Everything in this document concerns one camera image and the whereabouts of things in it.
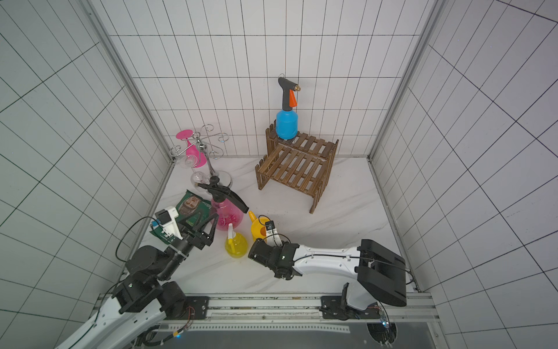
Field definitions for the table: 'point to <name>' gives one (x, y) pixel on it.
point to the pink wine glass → (196, 155)
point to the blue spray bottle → (287, 121)
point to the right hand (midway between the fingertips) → (266, 250)
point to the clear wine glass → (198, 177)
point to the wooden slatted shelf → (304, 163)
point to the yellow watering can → (258, 230)
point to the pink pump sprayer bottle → (229, 206)
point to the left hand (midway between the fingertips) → (211, 216)
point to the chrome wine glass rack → (203, 143)
